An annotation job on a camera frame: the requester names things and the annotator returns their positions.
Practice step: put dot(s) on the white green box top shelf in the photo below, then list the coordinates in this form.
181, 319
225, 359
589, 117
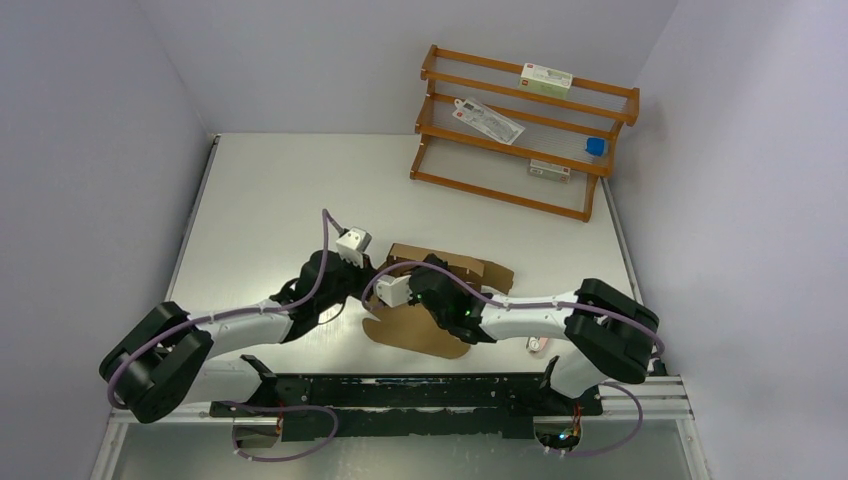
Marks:
546, 81

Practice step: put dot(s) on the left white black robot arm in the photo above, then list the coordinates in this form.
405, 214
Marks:
172, 357

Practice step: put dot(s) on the small white box lower shelf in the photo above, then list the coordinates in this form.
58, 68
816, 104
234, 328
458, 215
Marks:
549, 171

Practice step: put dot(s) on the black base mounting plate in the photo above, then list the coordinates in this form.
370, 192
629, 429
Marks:
312, 406

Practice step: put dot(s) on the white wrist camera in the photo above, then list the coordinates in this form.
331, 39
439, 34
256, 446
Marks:
394, 291
352, 244

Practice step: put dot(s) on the small pink white stapler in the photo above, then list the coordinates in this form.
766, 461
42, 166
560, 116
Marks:
535, 345

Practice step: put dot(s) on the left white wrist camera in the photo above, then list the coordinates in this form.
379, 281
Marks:
352, 244

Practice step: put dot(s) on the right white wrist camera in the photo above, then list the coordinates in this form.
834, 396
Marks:
394, 291

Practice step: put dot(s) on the orange wooden shelf rack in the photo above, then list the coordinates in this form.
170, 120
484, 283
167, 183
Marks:
452, 154

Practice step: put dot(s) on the clear plastic packet with label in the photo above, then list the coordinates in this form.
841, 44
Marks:
485, 120

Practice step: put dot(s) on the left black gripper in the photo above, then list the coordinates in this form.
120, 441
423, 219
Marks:
363, 275

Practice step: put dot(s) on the blue cap bottle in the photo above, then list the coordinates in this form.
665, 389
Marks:
596, 146

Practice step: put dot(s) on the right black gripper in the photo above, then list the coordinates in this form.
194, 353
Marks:
433, 259

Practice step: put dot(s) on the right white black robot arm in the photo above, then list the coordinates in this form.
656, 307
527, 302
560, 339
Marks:
613, 336

